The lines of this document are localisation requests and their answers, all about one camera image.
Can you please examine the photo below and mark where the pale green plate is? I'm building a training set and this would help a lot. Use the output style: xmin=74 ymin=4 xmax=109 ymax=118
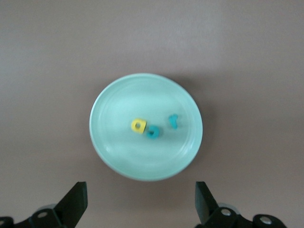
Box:
xmin=89 ymin=73 xmax=205 ymax=182

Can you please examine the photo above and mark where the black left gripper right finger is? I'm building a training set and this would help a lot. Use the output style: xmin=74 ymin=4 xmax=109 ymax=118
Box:
xmin=195 ymin=181 xmax=288 ymax=228

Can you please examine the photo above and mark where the yellow foam letter d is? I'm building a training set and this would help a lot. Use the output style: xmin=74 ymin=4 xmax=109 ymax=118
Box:
xmin=131 ymin=118 xmax=147 ymax=134

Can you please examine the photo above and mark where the teal foam letter c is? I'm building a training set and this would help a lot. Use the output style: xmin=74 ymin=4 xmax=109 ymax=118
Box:
xmin=145 ymin=125 xmax=162 ymax=140

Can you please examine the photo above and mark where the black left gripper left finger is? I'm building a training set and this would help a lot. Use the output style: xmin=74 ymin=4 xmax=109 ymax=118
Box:
xmin=0 ymin=181 xmax=88 ymax=228

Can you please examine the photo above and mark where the brown table cover sheet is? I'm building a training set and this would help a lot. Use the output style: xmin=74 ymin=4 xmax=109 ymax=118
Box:
xmin=0 ymin=0 xmax=304 ymax=228

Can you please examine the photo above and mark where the teal foam letter r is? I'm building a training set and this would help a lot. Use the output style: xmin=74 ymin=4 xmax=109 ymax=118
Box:
xmin=168 ymin=114 xmax=180 ymax=130

